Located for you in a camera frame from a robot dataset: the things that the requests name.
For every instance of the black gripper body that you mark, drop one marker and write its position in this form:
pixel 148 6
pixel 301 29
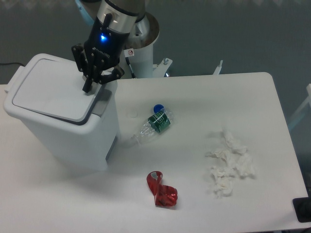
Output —
pixel 107 44

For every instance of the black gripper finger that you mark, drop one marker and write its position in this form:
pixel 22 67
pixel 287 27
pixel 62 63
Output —
pixel 108 76
pixel 86 63

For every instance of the white trash can lid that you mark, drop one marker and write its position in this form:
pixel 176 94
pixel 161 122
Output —
pixel 55 89

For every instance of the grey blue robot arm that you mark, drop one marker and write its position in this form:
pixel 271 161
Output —
pixel 125 13

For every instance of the white bottle cap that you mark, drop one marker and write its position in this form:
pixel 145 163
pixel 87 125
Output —
pixel 132 114

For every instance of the blue bottle cap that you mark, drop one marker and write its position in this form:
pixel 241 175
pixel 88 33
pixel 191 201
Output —
pixel 157 108

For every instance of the white trash can body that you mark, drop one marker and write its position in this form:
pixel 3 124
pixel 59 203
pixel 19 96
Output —
pixel 89 144

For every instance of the crushed red can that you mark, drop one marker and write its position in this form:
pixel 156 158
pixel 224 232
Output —
pixel 164 195

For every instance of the clear crushed plastic bottle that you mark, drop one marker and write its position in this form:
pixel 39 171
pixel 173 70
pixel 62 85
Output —
pixel 152 128

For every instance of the crumpled white tissue paper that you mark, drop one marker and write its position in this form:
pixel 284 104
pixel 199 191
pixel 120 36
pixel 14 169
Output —
pixel 237 163

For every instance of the white furniture piece right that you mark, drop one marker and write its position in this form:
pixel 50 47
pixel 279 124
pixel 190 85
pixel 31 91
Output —
pixel 301 111

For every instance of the black device at edge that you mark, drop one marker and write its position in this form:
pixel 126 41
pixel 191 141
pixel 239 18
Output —
pixel 302 207

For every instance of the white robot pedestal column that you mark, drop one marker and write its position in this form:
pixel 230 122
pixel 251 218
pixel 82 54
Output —
pixel 137 59

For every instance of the white metal bracket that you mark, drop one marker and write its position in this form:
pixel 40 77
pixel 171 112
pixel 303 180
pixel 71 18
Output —
pixel 161 70

